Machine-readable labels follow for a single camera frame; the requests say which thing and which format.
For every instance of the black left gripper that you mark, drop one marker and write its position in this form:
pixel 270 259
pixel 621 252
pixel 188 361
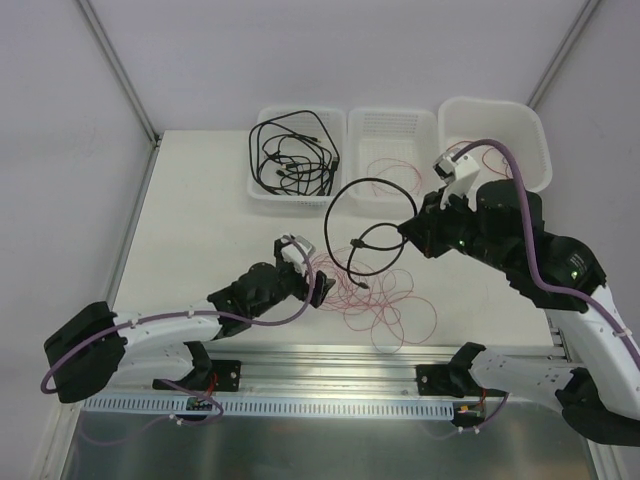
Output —
pixel 308 285

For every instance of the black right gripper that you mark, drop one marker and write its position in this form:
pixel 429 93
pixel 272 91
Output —
pixel 427 232

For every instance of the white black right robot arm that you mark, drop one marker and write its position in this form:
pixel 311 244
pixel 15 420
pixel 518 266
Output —
pixel 561 276

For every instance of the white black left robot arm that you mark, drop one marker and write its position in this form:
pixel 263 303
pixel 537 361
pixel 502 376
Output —
pixel 98 347

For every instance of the white perforated middle basket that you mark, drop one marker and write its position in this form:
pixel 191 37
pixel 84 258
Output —
pixel 396 148

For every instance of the white perforated basket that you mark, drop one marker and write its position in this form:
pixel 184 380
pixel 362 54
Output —
pixel 396 148
pixel 296 156

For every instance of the white deep right basket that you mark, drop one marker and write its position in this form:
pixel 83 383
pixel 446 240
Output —
pixel 462 120

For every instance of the white perforated left basket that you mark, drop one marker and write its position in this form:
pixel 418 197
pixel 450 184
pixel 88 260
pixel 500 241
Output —
pixel 296 156

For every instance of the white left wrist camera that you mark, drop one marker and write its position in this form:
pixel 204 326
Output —
pixel 296 250

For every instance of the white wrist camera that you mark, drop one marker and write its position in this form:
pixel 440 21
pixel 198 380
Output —
pixel 458 175
pixel 296 250

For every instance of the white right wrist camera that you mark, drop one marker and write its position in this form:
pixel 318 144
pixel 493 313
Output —
pixel 458 175

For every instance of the aluminium rail frame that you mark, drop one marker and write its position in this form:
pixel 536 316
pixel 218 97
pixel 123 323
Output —
pixel 197 230

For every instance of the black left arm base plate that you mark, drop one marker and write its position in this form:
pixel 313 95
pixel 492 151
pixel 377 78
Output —
pixel 220 375

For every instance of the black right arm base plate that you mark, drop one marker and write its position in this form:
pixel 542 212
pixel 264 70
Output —
pixel 445 380

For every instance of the right aluminium corner post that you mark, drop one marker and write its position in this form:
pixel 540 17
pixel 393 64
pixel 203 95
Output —
pixel 570 39

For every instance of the aluminium corner post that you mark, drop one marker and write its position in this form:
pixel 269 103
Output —
pixel 99 33
pixel 570 39

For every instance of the white slotted cable duct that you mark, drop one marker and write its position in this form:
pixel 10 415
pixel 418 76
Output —
pixel 156 404

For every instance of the left aluminium corner post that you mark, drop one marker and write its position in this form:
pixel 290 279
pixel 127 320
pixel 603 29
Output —
pixel 99 33

